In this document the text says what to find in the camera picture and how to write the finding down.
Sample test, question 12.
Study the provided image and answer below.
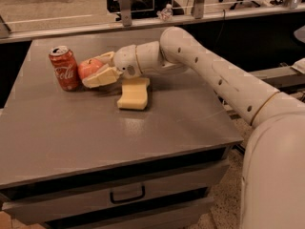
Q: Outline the red apple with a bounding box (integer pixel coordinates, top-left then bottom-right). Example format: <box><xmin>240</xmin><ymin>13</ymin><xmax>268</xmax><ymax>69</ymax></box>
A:
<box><xmin>78</xmin><ymin>58</ymin><xmax>103</xmax><ymax>79</ymax></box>

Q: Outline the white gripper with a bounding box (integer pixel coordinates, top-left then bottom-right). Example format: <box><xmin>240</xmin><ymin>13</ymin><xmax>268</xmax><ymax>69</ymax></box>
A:
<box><xmin>82</xmin><ymin>45</ymin><xmax>142</xmax><ymax>88</ymax></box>

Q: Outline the metal railing frame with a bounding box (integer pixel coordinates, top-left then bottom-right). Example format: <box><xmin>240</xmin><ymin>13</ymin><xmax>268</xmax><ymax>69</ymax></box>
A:
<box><xmin>0</xmin><ymin>0</ymin><xmax>305</xmax><ymax>45</ymax></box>

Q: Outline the grey drawer cabinet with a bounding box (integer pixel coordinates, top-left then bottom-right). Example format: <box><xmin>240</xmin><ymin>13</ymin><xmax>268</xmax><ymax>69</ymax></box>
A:
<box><xmin>0</xmin><ymin>43</ymin><xmax>241</xmax><ymax>229</ymax></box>

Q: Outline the clear plastic bottle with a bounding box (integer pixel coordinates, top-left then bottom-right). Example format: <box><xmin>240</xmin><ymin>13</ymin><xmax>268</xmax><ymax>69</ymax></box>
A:
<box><xmin>157</xmin><ymin>4</ymin><xmax>173</xmax><ymax>21</ymax></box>

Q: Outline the black drawer handle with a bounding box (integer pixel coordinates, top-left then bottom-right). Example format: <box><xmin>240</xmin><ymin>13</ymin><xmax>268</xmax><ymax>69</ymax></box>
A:
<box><xmin>110</xmin><ymin>184</ymin><xmax>146</xmax><ymax>204</ymax></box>

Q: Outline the red coca-cola can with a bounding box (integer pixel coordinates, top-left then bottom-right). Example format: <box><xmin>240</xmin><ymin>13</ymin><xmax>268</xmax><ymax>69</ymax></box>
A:
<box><xmin>49</xmin><ymin>46</ymin><xmax>80</xmax><ymax>91</ymax></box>

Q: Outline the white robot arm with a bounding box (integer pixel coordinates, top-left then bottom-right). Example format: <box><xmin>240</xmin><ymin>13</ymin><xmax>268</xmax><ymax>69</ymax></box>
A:
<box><xmin>82</xmin><ymin>27</ymin><xmax>305</xmax><ymax>229</ymax></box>

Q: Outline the yellow sponge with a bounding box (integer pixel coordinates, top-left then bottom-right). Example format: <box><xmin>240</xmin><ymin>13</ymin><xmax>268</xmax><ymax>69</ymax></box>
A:
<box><xmin>117</xmin><ymin>77</ymin><xmax>150</xmax><ymax>110</ymax></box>

